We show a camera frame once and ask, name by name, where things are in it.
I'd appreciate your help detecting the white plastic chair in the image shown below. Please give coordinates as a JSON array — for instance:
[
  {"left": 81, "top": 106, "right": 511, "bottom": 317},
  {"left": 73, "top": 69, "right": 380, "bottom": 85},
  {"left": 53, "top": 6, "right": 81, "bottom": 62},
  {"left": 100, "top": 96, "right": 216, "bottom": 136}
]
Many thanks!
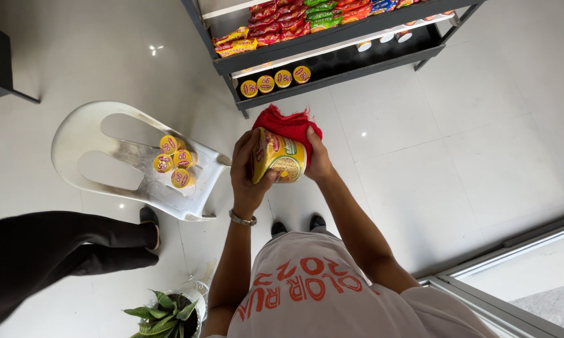
[{"left": 51, "top": 101, "right": 232, "bottom": 222}]

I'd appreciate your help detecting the pile of colourful snack packets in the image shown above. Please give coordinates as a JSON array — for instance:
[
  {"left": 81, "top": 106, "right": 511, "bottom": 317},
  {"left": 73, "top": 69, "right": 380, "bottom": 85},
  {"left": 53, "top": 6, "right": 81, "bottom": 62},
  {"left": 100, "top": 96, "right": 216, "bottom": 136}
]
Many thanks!
[{"left": 211, "top": 0, "right": 416, "bottom": 59}]

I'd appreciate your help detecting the large yellow noodle cup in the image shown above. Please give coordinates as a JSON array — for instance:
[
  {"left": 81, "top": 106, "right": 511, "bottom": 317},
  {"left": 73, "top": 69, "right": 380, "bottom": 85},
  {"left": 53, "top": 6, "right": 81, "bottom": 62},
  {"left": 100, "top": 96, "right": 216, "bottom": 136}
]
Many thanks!
[{"left": 249, "top": 127, "right": 308, "bottom": 185}]

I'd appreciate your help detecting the green leafy plant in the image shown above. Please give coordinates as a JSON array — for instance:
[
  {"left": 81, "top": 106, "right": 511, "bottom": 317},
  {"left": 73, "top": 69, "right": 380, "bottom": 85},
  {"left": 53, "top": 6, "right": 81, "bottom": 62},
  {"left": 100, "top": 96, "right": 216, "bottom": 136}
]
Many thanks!
[{"left": 123, "top": 290, "right": 200, "bottom": 338}]

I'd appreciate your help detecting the person's left hand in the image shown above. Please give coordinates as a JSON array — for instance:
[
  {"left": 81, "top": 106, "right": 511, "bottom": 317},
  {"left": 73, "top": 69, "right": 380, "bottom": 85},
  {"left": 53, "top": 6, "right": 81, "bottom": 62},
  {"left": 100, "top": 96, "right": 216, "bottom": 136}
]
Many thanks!
[{"left": 230, "top": 128, "right": 279, "bottom": 218}]

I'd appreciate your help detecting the white plant pot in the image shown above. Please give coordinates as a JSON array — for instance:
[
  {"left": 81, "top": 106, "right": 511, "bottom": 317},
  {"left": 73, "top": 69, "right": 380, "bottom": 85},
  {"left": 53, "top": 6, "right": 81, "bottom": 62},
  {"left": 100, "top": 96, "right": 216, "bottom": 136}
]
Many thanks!
[{"left": 139, "top": 280, "right": 211, "bottom": 338}]

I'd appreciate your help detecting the dark metal shelf rack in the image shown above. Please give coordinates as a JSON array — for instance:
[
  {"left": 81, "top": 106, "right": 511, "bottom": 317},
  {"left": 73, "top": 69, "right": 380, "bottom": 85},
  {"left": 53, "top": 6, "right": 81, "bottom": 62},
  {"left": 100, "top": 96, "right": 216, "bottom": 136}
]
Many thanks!
[{"left": 181, "top": 0, "right": 486, "bottom": 119}]

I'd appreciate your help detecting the red cloth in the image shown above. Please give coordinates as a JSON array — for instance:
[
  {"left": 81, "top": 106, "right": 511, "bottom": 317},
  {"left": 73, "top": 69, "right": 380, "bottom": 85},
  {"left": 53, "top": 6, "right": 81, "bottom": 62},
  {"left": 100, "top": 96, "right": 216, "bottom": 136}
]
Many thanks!
[{"left": 252, "top": 103, "right": 324, "bottom": 162}]

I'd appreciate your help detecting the black side shelf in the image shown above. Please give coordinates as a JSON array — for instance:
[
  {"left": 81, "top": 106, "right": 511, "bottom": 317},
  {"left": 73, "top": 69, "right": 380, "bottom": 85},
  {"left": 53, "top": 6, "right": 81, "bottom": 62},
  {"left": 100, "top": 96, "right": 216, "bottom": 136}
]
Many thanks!
[{"left": 0, "top": 21, "right": 41, "bottom": 104}]

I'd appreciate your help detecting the person's white printed t-shirt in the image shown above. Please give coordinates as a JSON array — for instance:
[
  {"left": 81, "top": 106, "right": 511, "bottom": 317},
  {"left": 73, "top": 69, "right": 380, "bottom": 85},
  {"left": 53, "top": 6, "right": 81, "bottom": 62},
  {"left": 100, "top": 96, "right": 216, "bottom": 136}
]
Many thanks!
[{"left": 207, "top": 229, "right": 498, "bottom": 338}]

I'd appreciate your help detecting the silver wrist bracelet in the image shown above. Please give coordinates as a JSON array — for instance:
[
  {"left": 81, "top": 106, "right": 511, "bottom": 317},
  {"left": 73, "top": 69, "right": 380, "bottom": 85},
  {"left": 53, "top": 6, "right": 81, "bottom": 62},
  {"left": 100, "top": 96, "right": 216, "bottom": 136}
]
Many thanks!
[{"left": 228, "top": 209, "right": 258, "bottom": 227}]

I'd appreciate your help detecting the grey metal door frame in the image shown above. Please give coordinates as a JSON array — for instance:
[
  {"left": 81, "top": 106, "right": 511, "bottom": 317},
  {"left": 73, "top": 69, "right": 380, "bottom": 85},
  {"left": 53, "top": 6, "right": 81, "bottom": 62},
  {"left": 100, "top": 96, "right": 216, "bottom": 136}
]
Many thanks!
[{"left": 412, "top": 211, "right": 564, "bottom": 338}]

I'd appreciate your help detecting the person's right hand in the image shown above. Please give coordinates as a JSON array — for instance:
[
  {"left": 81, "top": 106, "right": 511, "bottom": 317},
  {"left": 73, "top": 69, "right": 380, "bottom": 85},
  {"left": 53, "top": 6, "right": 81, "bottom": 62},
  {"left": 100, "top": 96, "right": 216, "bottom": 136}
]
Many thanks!
[{"left": 303, "top": 125, "right": 337, "bottom": 185}]

